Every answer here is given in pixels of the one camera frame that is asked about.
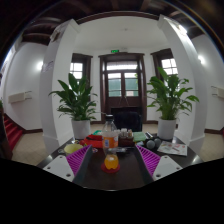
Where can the black chair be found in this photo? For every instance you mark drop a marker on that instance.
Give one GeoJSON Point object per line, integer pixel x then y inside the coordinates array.
{"type": "Point", "coordinates": [128, 120]}

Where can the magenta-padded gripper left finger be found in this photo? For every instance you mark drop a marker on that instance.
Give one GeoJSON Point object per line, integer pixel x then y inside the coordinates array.
{"type": "Point", "coordinates": [77, 160]}

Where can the printed paper leaflet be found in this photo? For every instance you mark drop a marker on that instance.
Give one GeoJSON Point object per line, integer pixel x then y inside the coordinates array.
{"type": "Point", "coordinates": [172, 148]}

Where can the red carpeted stairs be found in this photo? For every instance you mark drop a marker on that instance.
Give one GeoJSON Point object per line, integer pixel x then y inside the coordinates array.
{"type": "Point", "coordinates": [12, 131]}

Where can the red box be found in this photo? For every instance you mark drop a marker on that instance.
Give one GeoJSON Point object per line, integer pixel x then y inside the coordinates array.
{"type": "Point", "coordinates": [94, 141]}

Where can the white wall-mounted unit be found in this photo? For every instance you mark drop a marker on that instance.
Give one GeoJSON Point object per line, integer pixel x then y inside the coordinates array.
{"type": "Point", "coordinates": [19, 97]}
{"type": "Point", "coordinates": [218, 92]}

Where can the dark wooden double door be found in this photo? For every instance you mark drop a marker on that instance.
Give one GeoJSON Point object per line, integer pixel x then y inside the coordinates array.
{"type": "Point", "coordinates": [122, 100]}

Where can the green exit sign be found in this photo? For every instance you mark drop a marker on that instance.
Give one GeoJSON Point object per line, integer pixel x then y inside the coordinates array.
{"type": "Point", "coordinates": [115, 51]}

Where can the potted leafy plant white pot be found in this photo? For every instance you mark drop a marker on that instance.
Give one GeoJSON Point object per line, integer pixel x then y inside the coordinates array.
{"type": "Point", "coordinates": [76, 100]}
{"type": "Point", "coordinates": [170, 96]}

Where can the glowing wall lamp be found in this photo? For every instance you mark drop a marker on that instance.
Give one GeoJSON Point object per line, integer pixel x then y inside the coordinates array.
{"type": "Point", "coordinates": [40, 65]}
{"type": "Point", "coordinates": [201, 59]}

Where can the dark-framed window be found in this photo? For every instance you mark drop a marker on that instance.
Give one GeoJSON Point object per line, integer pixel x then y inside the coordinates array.
{"type": "Point", "coordinates": [168, 65]}
{"type": "Point", "coordinates": [77, 70]}

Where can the flat round red coaster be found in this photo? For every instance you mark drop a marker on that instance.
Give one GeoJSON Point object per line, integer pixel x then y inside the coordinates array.
{"type": "Point", "coordinates": [110, 171]}

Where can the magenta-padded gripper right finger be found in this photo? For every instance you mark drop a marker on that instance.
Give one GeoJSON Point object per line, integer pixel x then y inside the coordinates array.
{"type": "Point", "coordinates": [149, 160]}

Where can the pale yellow-green cup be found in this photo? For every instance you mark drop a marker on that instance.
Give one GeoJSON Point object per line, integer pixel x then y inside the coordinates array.
{"type": "Point", "coordinates": [72, 149]}

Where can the orange drink bottle black cap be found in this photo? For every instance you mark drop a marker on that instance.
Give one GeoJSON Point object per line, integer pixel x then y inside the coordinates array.
{"type": "Point", "coordinates": [110, 141]}

